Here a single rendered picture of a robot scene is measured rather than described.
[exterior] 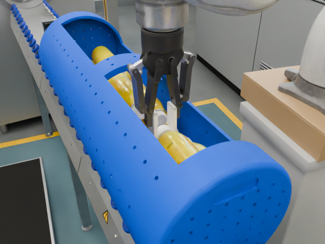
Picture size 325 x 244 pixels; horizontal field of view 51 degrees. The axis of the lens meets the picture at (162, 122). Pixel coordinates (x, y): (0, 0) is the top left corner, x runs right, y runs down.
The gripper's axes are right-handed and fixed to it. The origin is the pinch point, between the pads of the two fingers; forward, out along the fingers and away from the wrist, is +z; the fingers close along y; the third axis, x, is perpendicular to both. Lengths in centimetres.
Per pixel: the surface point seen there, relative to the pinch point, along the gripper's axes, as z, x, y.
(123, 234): 25.0, 3.5, 11.9
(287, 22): 35, -111, -153
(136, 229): 5.7, 17.9, 14.2
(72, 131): 24.8, -40.6, 11.7
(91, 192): 30.5, -17.6, 13.3
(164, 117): 7.1, -10.7, -6.2
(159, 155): -4.1, 13.7, 7.7
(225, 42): 76, -185, -161
